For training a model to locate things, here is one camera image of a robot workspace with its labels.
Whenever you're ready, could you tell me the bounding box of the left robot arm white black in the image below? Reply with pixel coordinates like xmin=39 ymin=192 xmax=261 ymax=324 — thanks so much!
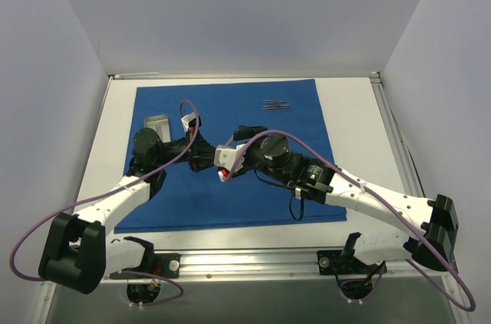
xmin=38 ymin=127 xmax=216 ymax=294

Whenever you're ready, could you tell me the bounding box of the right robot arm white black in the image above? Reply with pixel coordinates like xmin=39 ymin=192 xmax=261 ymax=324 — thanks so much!
xmin=214 ymin=127 xmax=459 ymax=273

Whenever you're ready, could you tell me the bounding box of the stainless steel tray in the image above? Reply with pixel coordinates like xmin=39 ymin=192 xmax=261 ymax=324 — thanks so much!
xmin=144 ymin=114 xmax=172 ymax=143

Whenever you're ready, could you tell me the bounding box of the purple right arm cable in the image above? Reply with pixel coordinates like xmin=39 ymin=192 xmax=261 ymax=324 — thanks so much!
xmin=222 ymin=130 xmax=476 ymax=312

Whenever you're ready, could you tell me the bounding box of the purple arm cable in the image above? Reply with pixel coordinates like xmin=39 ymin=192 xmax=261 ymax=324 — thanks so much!
xmin=222 ymin=130 xmax=476 ymax=312
xmin=9 ymin=99 xmax=203 ymax=305

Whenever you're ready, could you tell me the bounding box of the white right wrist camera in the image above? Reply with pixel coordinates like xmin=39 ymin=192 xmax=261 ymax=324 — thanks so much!
xmin=213 ymin=144 xmax=245 ymax=182

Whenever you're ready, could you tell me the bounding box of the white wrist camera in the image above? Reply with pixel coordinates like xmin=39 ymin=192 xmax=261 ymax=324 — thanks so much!
xmin=181 ymin=112 xmax=202 ymax=133
xmin=213 ymin=144 xmax=245 ymax=182

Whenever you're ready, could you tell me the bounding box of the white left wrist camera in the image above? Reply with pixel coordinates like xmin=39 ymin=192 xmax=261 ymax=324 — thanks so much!
xmin=181 ymin=112 xmax=202 ymax=133

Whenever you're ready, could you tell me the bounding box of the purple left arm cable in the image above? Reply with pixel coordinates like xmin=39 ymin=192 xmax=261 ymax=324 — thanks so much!
xmin=9 ymin=99 xmax=203 ymax=305

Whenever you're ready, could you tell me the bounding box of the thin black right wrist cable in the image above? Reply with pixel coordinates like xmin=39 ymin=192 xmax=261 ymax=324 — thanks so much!
xmin=254 ymin=170 xmax=308 ymax=222

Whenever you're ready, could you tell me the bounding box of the aluminium back frame rail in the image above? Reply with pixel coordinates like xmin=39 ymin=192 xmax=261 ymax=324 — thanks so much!
xmin=109 ymin=71 xmax=381 ymax=80

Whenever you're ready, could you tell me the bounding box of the aluminium frame rail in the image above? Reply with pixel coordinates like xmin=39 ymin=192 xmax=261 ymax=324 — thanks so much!
xmin=109 ymin=71 xmax=381 ymax=80
xmin=370 ymin=72 xmax=442 ymax=244
xmin=41 ymin=243 xmax=459 ymax=285

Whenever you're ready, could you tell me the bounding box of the aluminium front frame rail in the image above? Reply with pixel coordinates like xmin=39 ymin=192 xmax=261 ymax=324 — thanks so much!
xmin=41 ymin=243 xmax=459 ymax=285

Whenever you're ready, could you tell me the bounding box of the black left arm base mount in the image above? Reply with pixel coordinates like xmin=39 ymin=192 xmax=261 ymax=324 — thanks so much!
xmin=133 ymin=253 xmax=181 ymax=279

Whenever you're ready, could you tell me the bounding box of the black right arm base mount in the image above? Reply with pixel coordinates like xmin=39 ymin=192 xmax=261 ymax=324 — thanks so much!
xmin=316 ymin=250 xmax=387 ymax=276

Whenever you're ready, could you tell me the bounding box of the aluminium right frame rail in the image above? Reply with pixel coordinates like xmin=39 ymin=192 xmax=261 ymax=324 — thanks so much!
xmin=370 ymin=72 xmax=442 ymax=244

